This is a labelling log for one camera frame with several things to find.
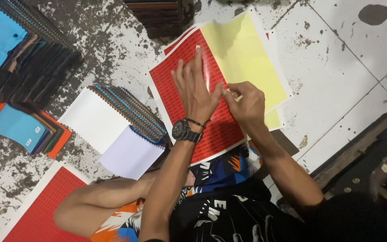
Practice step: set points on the person's right hand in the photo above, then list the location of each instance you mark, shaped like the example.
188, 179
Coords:
247, 107

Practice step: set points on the person's left hand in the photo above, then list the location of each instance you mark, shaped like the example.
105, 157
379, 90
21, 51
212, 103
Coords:
193, 97

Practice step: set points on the red sticker sheet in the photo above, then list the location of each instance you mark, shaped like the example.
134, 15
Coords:
170, 84
42, 208

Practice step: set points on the stack of sticker sheets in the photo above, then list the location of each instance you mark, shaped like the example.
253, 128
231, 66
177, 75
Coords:
273, 119

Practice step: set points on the black wrist watch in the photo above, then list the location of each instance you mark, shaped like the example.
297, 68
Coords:
183, 131

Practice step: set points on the brown cardboard piece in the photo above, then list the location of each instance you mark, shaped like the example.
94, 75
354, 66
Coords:
286, 143

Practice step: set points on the yellow backing sheet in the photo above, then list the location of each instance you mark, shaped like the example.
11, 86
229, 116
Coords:
244, 53

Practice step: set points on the colourful patterned shorts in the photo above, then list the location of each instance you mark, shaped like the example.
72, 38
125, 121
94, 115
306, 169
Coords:
220, 168

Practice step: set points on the pale lavender fabric swatch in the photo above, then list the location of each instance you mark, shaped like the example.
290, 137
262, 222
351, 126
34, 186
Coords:
129, 154

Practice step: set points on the brown striped swatch stack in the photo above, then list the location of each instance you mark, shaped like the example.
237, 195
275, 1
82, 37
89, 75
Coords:
158, 16

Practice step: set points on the white fabric swatch bundle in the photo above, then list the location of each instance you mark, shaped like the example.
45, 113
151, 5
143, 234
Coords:
92, 117

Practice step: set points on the black printed shirt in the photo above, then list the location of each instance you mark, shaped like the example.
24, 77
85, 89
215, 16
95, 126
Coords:
281, 221

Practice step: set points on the dark wooden machine stand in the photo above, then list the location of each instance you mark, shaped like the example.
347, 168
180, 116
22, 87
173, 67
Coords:
361, 158

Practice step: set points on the person's bare leg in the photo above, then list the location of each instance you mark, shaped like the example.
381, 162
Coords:
102, 201

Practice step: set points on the dark fabric swatch stack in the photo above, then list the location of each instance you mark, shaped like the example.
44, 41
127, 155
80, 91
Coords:
42, 74

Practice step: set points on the orange and blue swatch stack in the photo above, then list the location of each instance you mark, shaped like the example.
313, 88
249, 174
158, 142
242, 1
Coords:
18, 129

